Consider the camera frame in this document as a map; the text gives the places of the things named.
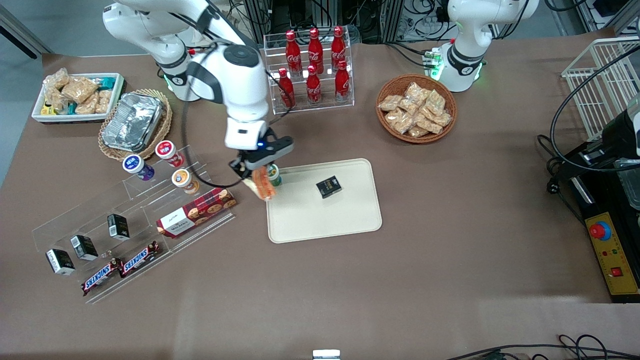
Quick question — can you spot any white wire basket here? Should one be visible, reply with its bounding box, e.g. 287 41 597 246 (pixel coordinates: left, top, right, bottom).
561 36 640 142

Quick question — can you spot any small black barcode box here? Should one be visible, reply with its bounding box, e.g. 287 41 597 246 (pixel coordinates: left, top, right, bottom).
70 234 99 261
45 248 76 276
107 213 131 241

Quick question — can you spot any round wicker basket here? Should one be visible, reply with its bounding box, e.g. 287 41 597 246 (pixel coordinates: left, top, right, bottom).
375 74 458 145

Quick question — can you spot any red emergency stop button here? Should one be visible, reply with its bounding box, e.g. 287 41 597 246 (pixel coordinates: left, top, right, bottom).
589 221 612 242

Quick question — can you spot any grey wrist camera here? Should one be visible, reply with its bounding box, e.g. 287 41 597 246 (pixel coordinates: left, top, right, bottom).
245 137 295 171

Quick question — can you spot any beige plastic tray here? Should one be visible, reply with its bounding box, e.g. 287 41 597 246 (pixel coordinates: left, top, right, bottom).
264 158 383 244

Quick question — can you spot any red lid gum jar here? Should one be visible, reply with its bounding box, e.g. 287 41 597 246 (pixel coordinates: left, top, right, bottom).
154 140 185 168

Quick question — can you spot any oval wicker basket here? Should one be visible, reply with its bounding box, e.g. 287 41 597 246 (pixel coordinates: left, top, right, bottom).
98 89 173 161

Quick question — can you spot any yellow control box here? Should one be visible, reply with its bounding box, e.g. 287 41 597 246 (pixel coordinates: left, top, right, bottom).
584 212 640 297

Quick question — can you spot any black cables bundle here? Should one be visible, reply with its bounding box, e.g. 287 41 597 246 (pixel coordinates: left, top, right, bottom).
445 334 640 360

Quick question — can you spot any orange lid gum jar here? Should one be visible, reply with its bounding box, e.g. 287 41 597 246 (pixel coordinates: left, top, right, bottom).
171 168 200 195

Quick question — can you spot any black cylindrical device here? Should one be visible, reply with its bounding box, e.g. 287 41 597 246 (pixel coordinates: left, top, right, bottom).
602 92 640 161

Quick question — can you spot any small black gold-print box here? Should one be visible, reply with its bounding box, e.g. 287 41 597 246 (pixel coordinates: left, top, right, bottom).
315 175 343 199

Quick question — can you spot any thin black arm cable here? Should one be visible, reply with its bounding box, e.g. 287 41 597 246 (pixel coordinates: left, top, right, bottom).
181 42 296 190

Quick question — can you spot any red tartan cookie box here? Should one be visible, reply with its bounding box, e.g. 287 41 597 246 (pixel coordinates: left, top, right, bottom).
156 185 237 239

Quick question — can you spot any plastic-wrapped triangle sandwich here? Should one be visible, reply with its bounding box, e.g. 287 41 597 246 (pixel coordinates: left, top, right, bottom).
242 167 277 202

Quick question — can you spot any clear acrylic bottle rack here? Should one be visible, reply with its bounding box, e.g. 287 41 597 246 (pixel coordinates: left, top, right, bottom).
263 28 355 116

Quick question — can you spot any white rectangular bin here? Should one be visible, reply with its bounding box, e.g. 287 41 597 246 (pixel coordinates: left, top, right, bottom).
31 72 126 124

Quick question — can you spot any grey metal beam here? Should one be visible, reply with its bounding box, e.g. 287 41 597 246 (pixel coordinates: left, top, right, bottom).
0 5 53 60

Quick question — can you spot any thick black cable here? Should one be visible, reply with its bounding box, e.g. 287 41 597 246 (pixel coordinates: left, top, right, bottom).
537 45 640 196

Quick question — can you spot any Snickers chocolate bar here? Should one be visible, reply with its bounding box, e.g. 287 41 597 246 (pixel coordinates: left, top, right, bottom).
119 241 161 278
81 258 124 297

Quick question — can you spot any clear plastic container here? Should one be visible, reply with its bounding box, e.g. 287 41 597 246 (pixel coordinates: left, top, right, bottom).
614 157 640 211

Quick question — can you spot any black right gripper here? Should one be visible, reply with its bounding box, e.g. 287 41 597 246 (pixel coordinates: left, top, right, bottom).
231 131 281 181

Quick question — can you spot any red Coca-Cola bottle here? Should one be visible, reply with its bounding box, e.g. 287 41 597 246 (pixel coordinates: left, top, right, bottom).
331 26 347 71
278 68 296 109
285 30 302 78
307 27 324 76
305 65 322 107
334 60 351 104

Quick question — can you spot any purple lid gum jar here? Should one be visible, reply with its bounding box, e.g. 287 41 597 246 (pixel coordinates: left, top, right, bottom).
122 154 155 182

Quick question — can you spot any clear acrylic tiered stand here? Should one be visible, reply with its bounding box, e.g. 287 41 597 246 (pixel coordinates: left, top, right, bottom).
31 144 237 305

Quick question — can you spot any silver foil packet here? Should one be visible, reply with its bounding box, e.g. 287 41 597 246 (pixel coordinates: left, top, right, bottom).
102 92 166 153

